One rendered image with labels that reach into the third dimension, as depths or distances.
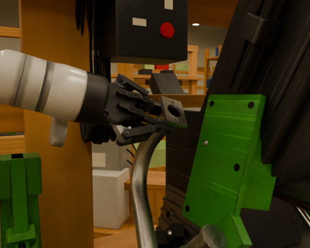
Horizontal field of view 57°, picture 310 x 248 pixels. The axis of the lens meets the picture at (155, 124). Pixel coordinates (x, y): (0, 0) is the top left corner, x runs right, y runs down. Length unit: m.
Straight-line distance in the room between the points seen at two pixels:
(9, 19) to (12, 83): 10.21
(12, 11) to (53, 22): 9.97
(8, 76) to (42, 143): 0.31
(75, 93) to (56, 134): 0.08
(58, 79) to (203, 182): 0.26
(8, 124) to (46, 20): 0.25
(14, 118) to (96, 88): 0.38
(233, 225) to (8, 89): 0.33
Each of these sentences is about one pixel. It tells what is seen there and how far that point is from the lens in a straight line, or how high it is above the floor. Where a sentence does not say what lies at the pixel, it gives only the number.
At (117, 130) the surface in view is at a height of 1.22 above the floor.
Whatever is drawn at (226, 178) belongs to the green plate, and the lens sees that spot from 0.43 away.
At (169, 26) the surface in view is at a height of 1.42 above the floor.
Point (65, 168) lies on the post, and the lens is 0.68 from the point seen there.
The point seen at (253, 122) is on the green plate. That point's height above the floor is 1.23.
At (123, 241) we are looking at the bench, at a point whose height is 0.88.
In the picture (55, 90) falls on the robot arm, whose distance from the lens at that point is 0.38.
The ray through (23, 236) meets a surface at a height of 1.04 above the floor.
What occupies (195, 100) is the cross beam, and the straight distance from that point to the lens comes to 0.91.
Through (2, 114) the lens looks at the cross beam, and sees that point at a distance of 0.75.
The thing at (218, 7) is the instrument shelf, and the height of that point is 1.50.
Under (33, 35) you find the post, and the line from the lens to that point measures 0.67.
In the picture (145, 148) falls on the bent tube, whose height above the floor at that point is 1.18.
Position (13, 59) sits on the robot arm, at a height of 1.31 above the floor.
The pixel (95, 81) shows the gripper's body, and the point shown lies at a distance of 0.40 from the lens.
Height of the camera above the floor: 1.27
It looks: 6 degrees down
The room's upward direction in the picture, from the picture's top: straight up
